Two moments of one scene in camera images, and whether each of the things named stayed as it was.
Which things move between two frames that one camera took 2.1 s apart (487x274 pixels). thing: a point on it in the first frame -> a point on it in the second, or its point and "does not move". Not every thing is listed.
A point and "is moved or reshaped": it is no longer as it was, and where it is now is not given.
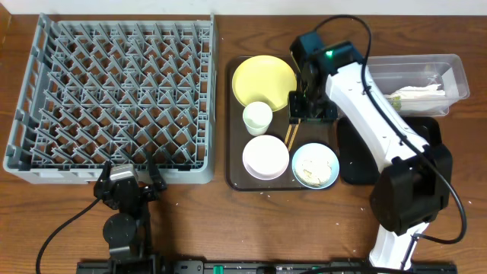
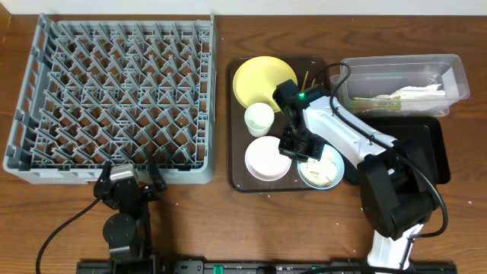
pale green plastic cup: x=257 y=116 does not move
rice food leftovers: x=314 y=171 is moved or reshaped
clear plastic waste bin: x=421 y=85 does not move
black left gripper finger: x=159 y=183 does not move
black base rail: x=265 y=267 does not move
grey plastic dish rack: x=117 y=92 does not move
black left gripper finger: x=99 y=187 does not move
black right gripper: x=295 y=113 -> x=285 y=148
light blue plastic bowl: x=316 y=165 is moved or reshaped
